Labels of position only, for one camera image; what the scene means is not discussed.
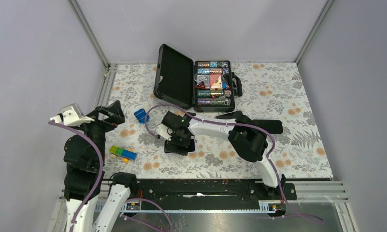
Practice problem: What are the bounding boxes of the colourful toy brick stack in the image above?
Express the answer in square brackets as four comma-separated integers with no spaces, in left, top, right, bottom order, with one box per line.
[109,146,137,163]

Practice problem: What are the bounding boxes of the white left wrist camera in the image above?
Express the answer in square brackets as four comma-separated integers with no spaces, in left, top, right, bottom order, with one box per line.
[50,103,95,127]

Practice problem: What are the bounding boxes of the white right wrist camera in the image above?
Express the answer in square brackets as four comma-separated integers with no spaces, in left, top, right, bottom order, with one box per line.
[156,124,173,141]

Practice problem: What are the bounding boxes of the red playing card box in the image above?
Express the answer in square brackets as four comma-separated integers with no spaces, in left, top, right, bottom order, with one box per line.
[209,74,223,89]

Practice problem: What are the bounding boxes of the black poker chip case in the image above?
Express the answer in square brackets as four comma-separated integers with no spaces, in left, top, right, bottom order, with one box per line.
[153,44,243,112]

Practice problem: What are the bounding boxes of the floral table mat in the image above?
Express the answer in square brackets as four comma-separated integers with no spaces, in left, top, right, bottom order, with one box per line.
[104,62,333,179]

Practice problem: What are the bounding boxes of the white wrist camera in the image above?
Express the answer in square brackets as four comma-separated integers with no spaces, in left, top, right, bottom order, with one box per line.
[156,124,173,141]
[50,103,95,127]

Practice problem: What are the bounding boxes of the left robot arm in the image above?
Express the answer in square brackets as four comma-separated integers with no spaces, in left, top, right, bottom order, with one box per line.
[59,101,138,232]

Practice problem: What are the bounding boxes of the blue toy car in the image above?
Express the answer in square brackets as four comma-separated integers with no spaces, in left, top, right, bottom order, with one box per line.
[133,108,150,124]

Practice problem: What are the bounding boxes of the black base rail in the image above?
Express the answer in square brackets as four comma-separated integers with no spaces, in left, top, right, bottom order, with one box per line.
[131,179,297,212]

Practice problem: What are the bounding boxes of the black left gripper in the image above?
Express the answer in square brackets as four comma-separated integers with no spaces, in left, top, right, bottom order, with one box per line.
[76,99,126,163]

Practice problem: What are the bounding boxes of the phone in white case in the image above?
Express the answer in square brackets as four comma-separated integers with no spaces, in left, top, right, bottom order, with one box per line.
[253,119,284,134]

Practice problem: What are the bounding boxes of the phone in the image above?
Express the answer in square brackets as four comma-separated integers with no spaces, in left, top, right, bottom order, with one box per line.
[253,119,284,134]
[164,139,195,156]

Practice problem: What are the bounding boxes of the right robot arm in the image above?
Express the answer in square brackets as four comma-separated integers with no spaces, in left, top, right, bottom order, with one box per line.
[156,111,286,199]

